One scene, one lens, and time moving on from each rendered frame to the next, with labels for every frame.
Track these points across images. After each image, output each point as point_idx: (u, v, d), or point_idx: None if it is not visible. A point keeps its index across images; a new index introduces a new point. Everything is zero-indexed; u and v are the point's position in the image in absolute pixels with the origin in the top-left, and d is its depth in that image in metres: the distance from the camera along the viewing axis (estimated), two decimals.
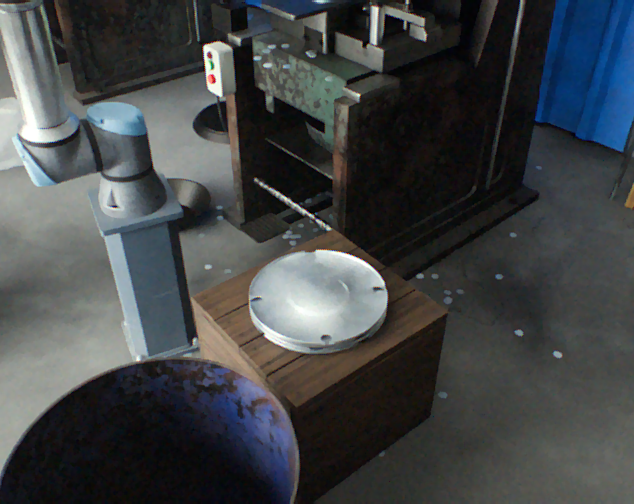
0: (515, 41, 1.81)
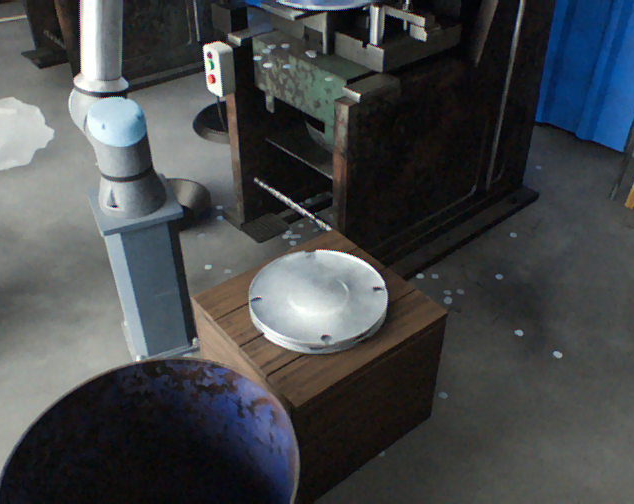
0: (515, 41, 1.81)
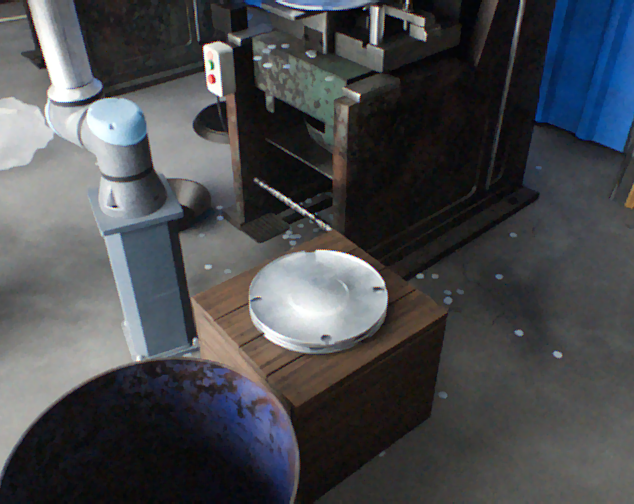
0: (515, 41, 1.81)
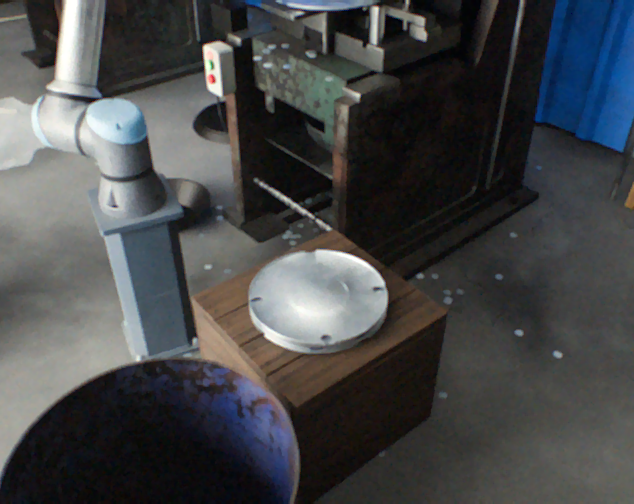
0: (515, 41, 1.81)
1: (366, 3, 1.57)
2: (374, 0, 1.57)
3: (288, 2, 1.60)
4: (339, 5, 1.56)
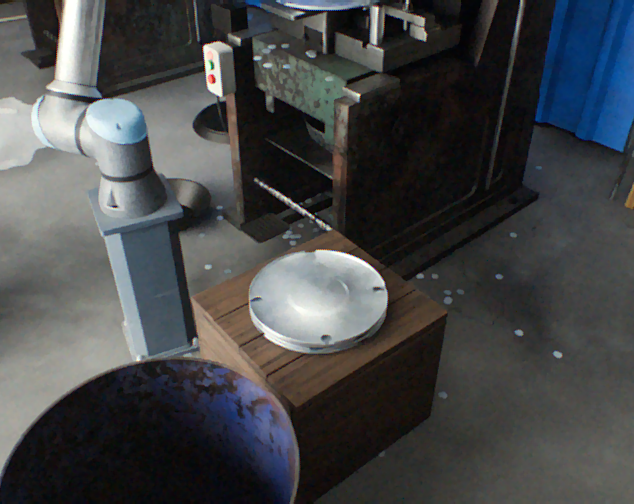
0: (515, 41, 1.81)
1: None
2: None
3: (358, 4, 1.57)
4: None
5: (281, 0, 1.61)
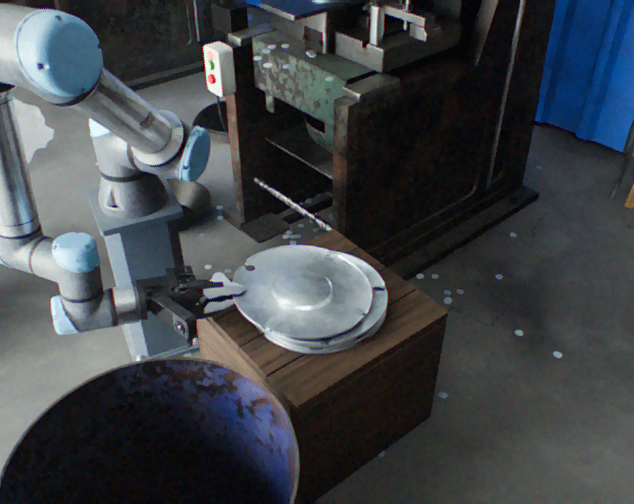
0: (515, 41, 1.81)
1: (361, 313, 1.29)
2: (369, 307, 1.30)
3: (266, 323, 1.25)
4: (333, 323, 1.26)
5: (256, 260, 1.40)
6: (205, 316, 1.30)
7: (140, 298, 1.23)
